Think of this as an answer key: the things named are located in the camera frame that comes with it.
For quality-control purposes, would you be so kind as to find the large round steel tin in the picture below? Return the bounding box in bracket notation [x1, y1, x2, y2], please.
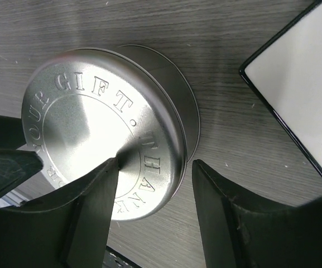
[116, 44, 200, 161]

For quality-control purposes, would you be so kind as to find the white square plate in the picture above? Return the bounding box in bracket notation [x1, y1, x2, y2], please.
[239, 1, 322, 177]

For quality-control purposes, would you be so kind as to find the round steel lid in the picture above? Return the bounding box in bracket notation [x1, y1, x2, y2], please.
[22, 46, 188, 221]

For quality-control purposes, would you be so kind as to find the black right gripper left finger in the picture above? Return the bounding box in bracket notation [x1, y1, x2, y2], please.
[0, 158, 119, 267]

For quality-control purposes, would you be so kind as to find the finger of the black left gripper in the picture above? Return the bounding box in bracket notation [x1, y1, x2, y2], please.
[0, 116, 43, 198]

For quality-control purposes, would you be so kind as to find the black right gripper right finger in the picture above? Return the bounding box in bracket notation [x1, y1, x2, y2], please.
[192, 160, 322, 267]

